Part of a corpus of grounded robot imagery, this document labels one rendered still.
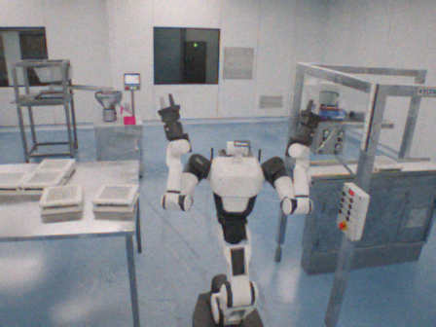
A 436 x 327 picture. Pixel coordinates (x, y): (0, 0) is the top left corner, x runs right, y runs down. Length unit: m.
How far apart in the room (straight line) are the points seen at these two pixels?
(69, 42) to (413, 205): 6.30
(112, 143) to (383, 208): 3.27
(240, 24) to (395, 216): 5.49
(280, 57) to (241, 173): 6.42
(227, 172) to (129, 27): 5.77
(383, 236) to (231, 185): 1.89
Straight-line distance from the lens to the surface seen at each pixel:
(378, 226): 3.23
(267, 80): 7.98
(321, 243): 3.03
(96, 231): 2.01
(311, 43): 8.39
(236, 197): 1.81
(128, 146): 4.67
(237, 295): 1.95
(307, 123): 1.68
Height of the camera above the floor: 1.94
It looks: 21 degrees down
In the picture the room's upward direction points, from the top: 2 degrees clockwise
